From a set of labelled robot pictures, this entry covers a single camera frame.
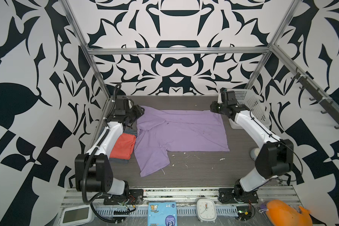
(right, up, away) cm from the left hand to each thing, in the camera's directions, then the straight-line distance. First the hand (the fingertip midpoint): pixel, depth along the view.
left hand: (143, 108), depth 85 cm
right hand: (+43, +2, +3) cm, 43 cm away
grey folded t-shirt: (-10, -16, +13) cm, 23 cm away
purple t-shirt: (+8, -17, +14) cm, 23 cm away
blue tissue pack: (+12, -49, -20) cm, 54 cm away
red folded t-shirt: (-12, -24, +1) cm, 27 cm away
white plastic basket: (+79, +8, +29) cm, 84 cm away
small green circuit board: (+53, -53, -14) cm, 76 cm away
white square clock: (+33, -49, -17) cm, 62 cm away
